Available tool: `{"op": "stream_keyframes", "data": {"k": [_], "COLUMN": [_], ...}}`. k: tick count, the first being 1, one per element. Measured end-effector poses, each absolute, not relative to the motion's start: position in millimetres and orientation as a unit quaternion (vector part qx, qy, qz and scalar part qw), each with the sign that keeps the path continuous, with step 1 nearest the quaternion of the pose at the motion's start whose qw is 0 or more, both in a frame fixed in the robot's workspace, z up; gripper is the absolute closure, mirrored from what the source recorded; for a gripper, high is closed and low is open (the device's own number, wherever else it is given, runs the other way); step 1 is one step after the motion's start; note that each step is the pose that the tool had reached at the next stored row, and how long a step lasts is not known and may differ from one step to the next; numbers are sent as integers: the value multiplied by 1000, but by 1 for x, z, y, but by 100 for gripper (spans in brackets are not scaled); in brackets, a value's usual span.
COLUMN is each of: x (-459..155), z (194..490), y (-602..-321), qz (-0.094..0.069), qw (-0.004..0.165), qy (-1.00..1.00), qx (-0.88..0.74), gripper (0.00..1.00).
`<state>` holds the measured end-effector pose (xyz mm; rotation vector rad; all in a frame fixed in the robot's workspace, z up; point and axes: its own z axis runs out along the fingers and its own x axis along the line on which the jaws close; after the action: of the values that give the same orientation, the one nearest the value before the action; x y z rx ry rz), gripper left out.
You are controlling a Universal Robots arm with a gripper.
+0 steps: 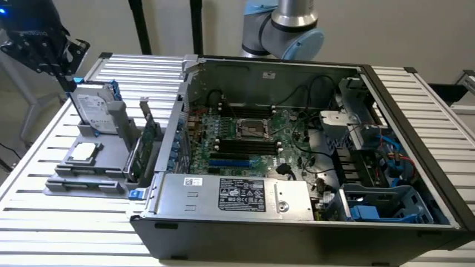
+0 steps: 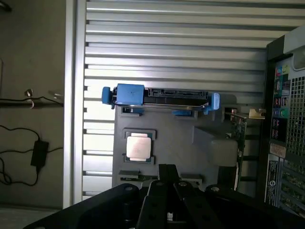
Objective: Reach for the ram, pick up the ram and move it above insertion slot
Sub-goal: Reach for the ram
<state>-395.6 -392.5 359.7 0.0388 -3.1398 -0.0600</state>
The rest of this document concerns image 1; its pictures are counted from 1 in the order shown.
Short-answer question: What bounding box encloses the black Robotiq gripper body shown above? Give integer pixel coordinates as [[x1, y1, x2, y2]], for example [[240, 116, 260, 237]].
[[0, 0, 71, 76]]

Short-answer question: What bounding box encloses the green RAM stick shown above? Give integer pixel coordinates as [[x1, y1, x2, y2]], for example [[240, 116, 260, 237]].
[[59, 181, 115, 187]]

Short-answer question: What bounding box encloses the black expansion slot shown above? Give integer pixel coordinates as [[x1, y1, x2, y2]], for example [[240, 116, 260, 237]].
[[210, 153, 250, 160]]

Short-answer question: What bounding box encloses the blue expansion slot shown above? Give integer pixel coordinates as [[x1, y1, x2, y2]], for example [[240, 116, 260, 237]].
[[208, 159, 252, 169]]

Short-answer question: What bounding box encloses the silver hard disk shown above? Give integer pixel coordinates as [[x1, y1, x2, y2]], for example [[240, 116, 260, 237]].
[[68, 80, 123, 137]]

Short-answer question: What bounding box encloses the thick black stand pole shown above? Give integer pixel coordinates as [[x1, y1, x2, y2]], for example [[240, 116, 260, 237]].
[[127, 0, 154, 55]]

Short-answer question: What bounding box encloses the silver CPU chip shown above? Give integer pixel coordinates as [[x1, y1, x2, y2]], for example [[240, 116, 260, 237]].
[[69, 142, 104, 162]]

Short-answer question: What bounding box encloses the green graphics card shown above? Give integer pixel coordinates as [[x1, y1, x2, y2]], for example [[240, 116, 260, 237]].
[[122, 96, 158, 179]]

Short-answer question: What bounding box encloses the grey parts rack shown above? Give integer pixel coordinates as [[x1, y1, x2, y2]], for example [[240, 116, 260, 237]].
[[43, 100, 164, 199]]

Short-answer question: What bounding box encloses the thin black stand pole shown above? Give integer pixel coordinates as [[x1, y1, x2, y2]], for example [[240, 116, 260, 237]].
[[190, 0, 206, 55]]

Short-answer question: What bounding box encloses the silver CPU socket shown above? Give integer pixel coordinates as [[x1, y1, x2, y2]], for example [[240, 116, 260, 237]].
[[231, 118, 271, 140]]

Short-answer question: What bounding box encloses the green motherboard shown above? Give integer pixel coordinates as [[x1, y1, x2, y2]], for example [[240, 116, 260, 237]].
[[183, 108, 316, 180]]

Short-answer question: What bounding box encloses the silver power supply unit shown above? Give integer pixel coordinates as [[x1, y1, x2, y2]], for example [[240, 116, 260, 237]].
[[152, 173, 318, 222]]

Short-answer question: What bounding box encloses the black open PC case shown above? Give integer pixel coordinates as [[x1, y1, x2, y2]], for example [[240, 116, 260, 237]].
[[126, 54, 475, 261]]

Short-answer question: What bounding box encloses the grey metal drive cage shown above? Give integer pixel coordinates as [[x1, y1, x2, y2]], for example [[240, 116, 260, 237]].
[[318, 77, 388, 149]]

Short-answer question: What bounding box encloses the blue plastic disk bay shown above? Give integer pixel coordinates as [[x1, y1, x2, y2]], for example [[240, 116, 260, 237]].
[[338, 184, 435, 224]]

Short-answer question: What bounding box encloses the grey metal frame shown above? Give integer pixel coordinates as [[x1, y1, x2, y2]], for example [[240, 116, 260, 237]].
[[0, 51, 67, 142]]

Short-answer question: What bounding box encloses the black floor cable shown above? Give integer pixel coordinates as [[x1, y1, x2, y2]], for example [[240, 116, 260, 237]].
[[0, 142, 24, 171]]

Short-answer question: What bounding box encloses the short black looped wire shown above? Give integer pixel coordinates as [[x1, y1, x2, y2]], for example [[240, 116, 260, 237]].
[[206, 88, 224, 110]]

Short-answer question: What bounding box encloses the long black looped wire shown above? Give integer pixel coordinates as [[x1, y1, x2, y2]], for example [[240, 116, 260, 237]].
[[287, 74, 338, 110]]

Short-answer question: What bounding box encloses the black power connector wire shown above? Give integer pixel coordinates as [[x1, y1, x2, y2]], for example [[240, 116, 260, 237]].
[[275, 163, 298, 181]]

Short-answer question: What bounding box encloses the blue data wire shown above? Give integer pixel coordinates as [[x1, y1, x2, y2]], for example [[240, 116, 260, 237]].
[[374, 132, 414, 186]]

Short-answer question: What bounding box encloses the red wire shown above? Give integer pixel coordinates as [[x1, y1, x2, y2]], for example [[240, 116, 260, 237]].
[[391, 154, 418, 169]]

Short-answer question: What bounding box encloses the aluminium profile rail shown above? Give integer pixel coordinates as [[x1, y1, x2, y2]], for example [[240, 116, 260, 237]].
[[450, 70, 475, 115]]

